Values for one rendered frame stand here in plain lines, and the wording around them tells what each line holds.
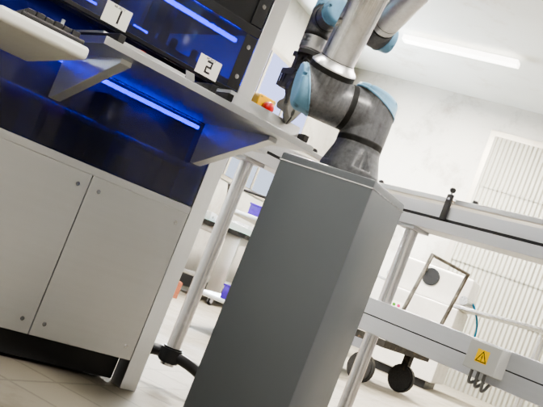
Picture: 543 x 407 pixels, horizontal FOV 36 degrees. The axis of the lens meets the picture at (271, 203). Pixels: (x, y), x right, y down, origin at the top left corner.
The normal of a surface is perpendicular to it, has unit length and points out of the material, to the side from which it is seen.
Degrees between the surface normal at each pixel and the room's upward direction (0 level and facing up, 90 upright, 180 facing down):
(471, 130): 90
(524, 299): 90
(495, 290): 90
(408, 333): 90
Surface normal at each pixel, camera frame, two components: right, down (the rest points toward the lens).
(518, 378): -0.72, -0.33
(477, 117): -0.41, -0.22
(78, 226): 0.59, 0.18
